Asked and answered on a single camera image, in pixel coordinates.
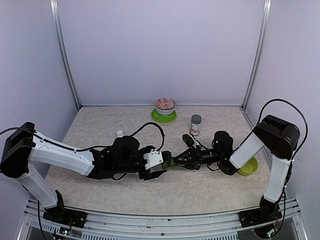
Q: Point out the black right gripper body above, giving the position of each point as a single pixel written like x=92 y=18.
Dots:
x=198 y=154

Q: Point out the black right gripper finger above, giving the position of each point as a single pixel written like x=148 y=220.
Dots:
x=188 y=156
x=185 y=166

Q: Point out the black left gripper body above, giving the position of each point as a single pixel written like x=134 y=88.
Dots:
x=141 y=176

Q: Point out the green pill organizer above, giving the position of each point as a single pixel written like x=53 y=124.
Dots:
x=168 y=164

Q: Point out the amber bottle grey cap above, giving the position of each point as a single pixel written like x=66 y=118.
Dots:
x=195 y=124

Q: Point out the small white pill bottle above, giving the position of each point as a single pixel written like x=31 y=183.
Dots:
x=120 y=133

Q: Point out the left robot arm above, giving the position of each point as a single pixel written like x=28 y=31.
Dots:
x=26 y=146

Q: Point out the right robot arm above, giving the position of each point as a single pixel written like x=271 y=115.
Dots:
x=204 y=191

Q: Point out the green plate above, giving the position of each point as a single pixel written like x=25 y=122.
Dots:
x=163 y=118

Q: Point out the red patterned white bowl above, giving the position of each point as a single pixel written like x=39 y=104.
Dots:
x=165 y=106

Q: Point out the lime green bowl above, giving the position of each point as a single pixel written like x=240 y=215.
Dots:
x=249 y=168

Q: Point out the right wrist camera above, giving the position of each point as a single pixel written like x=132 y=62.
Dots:
x=191 y=141

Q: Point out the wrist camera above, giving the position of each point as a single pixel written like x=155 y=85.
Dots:
x=156 y=157
x=191 y=141

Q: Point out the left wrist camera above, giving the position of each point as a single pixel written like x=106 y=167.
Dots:
x=156 y=157

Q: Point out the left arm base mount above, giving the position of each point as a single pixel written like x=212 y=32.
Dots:
x=65 y=216

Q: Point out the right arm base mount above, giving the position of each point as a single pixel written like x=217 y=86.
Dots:
x=266 y=212

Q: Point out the front aluminium rail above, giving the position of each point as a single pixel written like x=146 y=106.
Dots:
x=112 y=226

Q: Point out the right aluminium frame post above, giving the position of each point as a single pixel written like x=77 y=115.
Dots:
x=258 y=53

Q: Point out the aluminium frame post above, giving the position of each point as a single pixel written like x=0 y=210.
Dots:
x=258 y=53
x=54 y=5

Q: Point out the left aluminium frame post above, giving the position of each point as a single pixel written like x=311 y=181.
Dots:
x=54 y=5

